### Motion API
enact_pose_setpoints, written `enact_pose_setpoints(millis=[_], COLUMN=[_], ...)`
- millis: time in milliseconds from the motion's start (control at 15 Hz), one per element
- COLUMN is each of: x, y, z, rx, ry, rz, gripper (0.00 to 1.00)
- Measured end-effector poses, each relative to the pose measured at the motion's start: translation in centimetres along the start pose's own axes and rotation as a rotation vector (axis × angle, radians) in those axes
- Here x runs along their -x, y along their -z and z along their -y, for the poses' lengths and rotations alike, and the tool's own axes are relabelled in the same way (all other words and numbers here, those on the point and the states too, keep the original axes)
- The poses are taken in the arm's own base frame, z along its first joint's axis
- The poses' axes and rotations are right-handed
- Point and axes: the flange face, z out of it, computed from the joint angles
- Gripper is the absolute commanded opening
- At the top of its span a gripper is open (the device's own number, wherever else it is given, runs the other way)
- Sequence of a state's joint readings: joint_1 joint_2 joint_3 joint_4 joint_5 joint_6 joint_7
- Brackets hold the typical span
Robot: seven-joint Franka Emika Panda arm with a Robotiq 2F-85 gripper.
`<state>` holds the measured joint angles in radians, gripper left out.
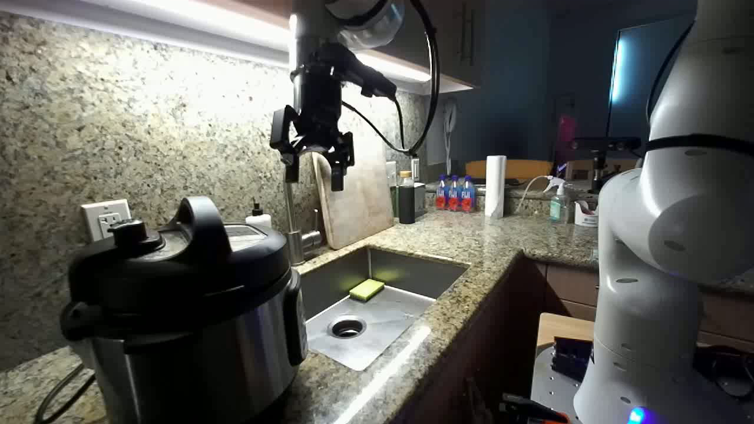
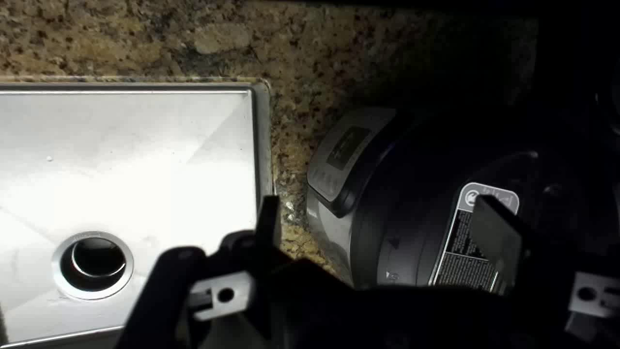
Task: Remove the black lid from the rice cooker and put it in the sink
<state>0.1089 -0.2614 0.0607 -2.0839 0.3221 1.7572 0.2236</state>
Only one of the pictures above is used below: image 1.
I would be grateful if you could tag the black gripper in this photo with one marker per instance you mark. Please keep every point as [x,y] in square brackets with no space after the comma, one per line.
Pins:
[319,94]

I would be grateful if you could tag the under-cabinet light strip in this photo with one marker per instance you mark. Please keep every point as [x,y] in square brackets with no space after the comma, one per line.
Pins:
[196,32]

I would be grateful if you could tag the cardboard box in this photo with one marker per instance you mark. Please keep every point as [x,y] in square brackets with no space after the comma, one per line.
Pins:
[562,328]

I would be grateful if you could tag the white soap bottle black cap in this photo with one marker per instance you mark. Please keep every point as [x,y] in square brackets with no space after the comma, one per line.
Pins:
[257,218]

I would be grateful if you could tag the white mug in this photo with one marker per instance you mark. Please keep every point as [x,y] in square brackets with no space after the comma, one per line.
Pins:
[586,214]

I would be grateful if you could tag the white paper towel roll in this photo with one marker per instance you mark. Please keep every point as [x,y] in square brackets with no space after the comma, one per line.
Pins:
[495,187]

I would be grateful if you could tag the black rice cooker lid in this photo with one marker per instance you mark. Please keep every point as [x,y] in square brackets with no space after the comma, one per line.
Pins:
[179,267]

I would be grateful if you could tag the stainless steel rice cooker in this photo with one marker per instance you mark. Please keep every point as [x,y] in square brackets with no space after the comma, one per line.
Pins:
[203,361]

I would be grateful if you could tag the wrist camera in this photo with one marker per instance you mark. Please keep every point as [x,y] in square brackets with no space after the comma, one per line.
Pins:
[369,79]

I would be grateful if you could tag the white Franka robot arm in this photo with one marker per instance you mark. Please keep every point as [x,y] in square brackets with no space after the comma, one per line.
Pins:
[667,235]

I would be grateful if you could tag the bright blue screen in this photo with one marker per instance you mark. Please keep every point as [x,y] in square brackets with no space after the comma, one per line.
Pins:
[620,70]

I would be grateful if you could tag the white wall outlet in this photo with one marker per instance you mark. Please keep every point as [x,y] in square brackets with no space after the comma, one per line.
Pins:
[104,218]

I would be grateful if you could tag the clear spray bottle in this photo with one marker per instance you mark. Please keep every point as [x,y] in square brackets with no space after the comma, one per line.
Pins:
[560,205]

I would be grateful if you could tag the small blue red bottle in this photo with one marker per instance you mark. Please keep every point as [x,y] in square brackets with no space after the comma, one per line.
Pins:
[442,194]
[467,196]
[454,194]

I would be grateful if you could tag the yellow sponge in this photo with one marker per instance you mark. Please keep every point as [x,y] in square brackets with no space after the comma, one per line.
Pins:
[365,290]

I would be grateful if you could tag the stainless steel sink basin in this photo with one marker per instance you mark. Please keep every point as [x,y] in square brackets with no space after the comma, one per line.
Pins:
[377,314]

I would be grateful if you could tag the dark soap dispenser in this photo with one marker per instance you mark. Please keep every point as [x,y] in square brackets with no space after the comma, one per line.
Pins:
[407,200]

